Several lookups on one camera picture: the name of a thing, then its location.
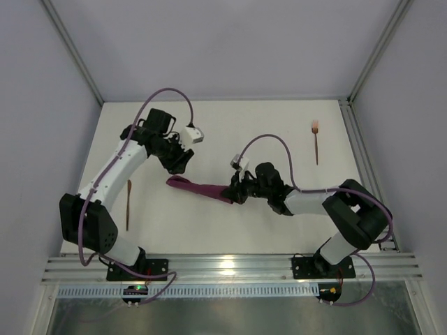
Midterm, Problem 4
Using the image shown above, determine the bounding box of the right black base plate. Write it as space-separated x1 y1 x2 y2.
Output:
291 254 356 279

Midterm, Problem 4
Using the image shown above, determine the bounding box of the right controller board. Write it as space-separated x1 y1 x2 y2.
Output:
316 284 342 304

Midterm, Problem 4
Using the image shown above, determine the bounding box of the copper knife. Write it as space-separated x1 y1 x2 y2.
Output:
126 179 132 232

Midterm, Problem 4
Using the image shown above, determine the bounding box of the slotted grey cable duct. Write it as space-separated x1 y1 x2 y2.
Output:
57 283 318 299

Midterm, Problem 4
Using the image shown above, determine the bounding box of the left corner frame post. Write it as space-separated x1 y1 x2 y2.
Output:
39 0 105 107

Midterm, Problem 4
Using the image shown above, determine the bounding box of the aluminium front rail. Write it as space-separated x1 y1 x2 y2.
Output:
41 252 423 284

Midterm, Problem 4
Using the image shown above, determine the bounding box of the right side aluminium rail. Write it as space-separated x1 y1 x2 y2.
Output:
337 98 400 252

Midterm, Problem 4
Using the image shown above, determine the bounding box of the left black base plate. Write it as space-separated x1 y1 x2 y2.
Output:
106 258 168 282

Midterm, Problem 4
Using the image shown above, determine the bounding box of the left controller board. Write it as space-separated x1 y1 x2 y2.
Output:
122 285 148 305

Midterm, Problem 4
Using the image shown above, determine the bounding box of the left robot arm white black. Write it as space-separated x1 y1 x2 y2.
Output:
59 108 204 278

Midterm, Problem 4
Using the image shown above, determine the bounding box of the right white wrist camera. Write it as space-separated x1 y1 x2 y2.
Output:
230 154 249 181

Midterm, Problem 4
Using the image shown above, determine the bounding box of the right corner frame post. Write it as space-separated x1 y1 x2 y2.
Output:
347 0 413 103

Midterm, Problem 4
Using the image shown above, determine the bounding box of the aluminium rail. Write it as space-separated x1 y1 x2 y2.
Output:
337 98 400 252
41 252 423 284

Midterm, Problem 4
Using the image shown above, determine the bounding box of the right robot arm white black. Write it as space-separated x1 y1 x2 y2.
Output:
221 163 393 278

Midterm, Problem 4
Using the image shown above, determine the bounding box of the controller board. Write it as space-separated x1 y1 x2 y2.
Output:
316 284 342 304
122 285 148 305

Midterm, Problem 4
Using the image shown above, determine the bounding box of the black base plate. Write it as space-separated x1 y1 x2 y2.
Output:
291 254 356 279
106 258 168 282

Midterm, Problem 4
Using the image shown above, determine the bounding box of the corner frame post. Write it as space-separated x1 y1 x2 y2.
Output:
347 0 413 103
39 0 105 107

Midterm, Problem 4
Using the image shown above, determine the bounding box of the purple cloth napkin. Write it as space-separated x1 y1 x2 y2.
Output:
166 175 234 204

